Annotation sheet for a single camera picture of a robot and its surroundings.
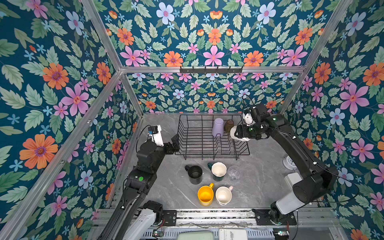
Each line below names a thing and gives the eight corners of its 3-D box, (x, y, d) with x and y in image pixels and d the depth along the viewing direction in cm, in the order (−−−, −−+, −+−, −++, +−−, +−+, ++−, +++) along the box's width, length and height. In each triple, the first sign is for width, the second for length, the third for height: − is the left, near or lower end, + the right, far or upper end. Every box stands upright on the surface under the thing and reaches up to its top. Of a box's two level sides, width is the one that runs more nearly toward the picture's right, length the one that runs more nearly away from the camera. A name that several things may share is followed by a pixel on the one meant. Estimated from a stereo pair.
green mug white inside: (207, 182, 87) (208, 175, 78) (207, 169, 92) (207, 161, 83) (225, 182, 87) (227, 175, 78) (224, 169, 92) (226, 161, 83)
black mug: (185, 184, 86) (183, 179, 79) (186, 171, 92) (185, 164, 85) (202, 184, 86) (202, 179, 79) (202, 171, 92) (202, 164, 85)
